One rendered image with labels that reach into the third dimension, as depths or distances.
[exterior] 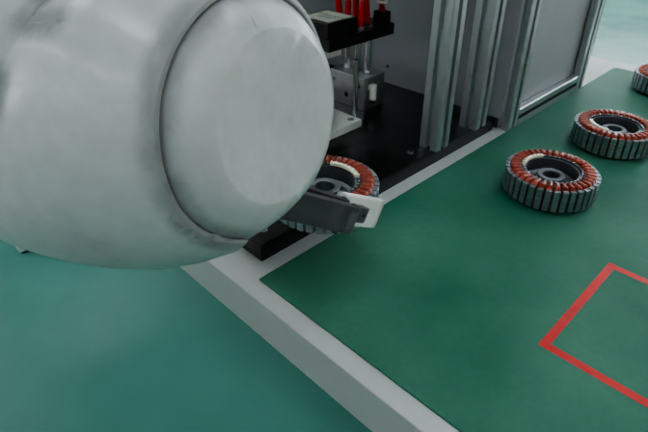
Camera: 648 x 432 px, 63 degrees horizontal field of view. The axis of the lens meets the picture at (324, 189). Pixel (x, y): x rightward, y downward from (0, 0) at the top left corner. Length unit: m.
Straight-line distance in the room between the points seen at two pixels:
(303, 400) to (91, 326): 0.65
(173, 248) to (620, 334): 0.46
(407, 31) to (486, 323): 0.56
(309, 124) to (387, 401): 0.32
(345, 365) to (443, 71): 0.40
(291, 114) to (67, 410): 1.38
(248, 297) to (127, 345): 1.06
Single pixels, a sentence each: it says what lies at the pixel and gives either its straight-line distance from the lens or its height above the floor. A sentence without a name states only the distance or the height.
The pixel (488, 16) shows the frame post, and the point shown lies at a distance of 0.78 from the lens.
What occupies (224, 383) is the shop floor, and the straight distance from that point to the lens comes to 1.44.
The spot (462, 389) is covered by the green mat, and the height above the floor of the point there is 0.75.
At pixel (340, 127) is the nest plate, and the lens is 0.78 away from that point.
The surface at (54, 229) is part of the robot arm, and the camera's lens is 0.17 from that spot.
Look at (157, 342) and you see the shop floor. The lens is 1.57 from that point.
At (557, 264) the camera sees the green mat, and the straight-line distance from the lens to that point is 0.62.
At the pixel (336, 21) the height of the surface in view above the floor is 0.92.
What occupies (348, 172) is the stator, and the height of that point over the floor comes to 0.83.
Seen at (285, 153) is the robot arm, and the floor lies 1.04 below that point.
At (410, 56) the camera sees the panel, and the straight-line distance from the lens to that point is 0.95.
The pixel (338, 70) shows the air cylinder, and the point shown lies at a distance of 0.88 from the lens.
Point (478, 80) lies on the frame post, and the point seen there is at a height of 0.85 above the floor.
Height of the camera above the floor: 1.11
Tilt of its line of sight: 31 degrees down
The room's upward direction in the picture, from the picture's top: straight up
